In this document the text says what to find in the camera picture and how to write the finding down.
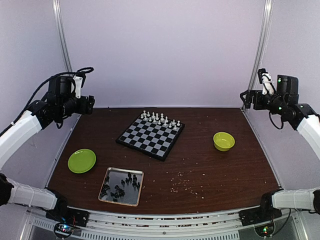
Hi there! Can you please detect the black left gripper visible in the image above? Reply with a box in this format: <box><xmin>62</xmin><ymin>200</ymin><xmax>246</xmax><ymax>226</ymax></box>
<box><xmin>58</xmin><ymin>95</ymin><xmax>95</xmax><ymax>118</ymax></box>

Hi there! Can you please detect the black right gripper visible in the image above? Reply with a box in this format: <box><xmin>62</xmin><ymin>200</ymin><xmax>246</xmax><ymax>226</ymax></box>
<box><xmin>240</xmin><ymin>89</ymin><xmax>286</xmax><ymax>115</ymax></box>

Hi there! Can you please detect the black and grey chessboard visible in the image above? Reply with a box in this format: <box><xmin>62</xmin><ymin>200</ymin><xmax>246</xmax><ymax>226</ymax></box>
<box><xmin>115</xmin><ymin>109</ymin><xmax>185</xmax><ymax>162</ymax></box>

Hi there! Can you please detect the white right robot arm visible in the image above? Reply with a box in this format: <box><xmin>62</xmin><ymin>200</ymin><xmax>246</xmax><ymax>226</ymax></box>
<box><xmin>240</xmin><ymin>68</ymin><xmax>320</xmax><ymax>221</ymax></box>

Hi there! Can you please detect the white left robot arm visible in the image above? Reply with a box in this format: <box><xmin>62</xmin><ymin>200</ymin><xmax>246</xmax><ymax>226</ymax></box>
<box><xmin>0</xmin><ymin>67</ymin><xmax>95</xmax><ymax>222</ymax></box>

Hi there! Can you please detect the green bowl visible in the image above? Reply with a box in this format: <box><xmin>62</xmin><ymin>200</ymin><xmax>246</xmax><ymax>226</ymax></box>
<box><xmin>212</xmin><ymin>132</ymin><xmax>236</xmax><ymax>152</ymax></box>

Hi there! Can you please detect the green plate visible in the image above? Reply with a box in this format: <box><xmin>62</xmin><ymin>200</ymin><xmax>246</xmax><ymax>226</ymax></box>
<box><xmin>67</xmin><ymin>148</ymin><xmax>97</xmax><ymax>174</ymax></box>

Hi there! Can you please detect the metal tray with wood rim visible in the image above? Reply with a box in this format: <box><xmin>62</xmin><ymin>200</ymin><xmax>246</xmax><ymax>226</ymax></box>
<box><xmin>98</xmin><ymin>167</ymin><xmax>144</xmax><ymax>207</ymax></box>

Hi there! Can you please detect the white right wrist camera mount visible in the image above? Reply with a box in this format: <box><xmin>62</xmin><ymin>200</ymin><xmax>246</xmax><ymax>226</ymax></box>
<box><xmin>261</xmin><ymin>72</ymin><xmax>275</xmax><ymax>95</ymax></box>

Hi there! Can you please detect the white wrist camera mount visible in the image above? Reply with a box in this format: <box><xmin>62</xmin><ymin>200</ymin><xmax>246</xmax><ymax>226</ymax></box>
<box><xmin>261</xmin><ymin>72</ymin><xmax>275</xmax><ymax>95</ymax></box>
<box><xmin>72</xmin><ymin>73</ymin><xmax>84</xmax><ymax>99</ymax></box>

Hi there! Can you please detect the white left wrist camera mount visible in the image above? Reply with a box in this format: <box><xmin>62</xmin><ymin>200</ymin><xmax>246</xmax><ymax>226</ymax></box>
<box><xmin>72</xmin><ymin>73</ymin><xmax>84</xmax><ymax>99</ymax></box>

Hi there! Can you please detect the right aluminium frame post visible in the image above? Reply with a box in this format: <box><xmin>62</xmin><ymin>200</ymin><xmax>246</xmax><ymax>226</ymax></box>
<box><xmin>243</xmin><ymin>0</ymin><xmax>273</xmax><ymax>111</ymax></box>

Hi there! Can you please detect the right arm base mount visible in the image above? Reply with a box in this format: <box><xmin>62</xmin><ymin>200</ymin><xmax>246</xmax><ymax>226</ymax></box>
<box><xmin>239</xmin><ymin>207</ymin><xmax>282</xmax><ymax>238</ymax></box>

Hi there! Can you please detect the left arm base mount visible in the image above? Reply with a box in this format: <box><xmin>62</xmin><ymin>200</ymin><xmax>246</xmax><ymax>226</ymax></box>
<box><xmin>45</xmin><ymin>207</ymin><xmax>90</xmax><ymax>239</ymax></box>

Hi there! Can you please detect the aluminium front rail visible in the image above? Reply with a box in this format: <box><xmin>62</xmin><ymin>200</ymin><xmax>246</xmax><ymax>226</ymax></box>
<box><xmin>19</xmin><ymin>208</ymin><xmax>308</xmax><ymax>240</ymax></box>

